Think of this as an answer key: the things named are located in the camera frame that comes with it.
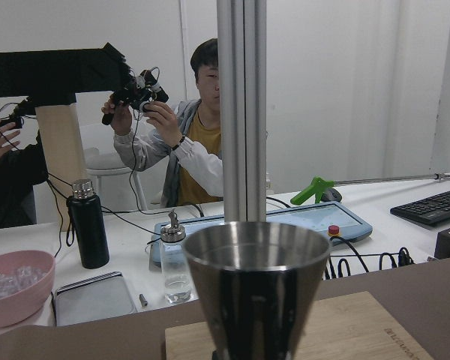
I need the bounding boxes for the steel measuring jigger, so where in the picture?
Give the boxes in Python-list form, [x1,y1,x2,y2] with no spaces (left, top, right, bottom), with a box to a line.
[183,222,332,359]

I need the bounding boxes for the person in grey jacket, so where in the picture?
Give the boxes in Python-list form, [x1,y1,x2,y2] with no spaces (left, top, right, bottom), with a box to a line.
[102,38,224,207]

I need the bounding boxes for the glass bottle with pourer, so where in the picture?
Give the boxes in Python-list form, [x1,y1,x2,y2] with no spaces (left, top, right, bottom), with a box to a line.
[160,210,192,305]

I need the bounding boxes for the handheld black gripper device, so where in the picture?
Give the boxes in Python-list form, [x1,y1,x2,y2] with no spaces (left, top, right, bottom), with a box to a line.
[112,67,169,113]

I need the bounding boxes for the black water bottle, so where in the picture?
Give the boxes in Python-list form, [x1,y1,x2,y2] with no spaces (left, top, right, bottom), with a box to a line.
[67,178,110,269]

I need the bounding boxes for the metal tray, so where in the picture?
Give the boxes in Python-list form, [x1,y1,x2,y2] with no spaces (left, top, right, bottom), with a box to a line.
[54,271,137,326]

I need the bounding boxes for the wooden cutting board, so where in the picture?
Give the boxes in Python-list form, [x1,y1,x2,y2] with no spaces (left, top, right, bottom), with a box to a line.
[165,292,432,359]

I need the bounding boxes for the person in black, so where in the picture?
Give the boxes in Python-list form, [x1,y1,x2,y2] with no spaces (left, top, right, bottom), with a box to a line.
[0,120,48,229]

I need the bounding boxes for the black keyboard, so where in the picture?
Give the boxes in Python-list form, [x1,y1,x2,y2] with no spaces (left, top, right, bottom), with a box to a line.
[390,191,450,225]

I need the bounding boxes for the pink bowl with ice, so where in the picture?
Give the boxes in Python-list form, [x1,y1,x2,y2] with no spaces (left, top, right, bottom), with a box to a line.
[0,250,56,328]

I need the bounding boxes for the green handled grabber tool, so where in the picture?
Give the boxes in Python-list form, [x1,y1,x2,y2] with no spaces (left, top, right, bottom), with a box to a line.
[290,173,450,206]

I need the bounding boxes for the aluminium frame post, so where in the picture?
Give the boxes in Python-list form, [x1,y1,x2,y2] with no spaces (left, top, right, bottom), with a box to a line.
[217,1,266,221]

